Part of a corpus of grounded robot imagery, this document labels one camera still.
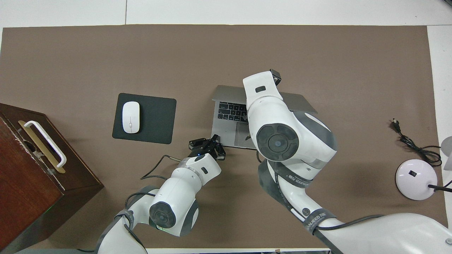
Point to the brown table mat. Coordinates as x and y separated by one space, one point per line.
317 53

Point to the silver laptop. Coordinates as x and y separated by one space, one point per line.
229 109

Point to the white desk lamp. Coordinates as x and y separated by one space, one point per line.
415 180

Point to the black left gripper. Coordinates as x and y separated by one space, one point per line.
201 151

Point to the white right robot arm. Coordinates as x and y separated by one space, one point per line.
272 116

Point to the black mouse pad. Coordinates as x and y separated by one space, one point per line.
155 120

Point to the white computer mouse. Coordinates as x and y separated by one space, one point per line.
131 117

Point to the dark brown wooden box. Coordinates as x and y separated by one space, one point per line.
24 197

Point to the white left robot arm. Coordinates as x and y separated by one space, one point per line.
176 190

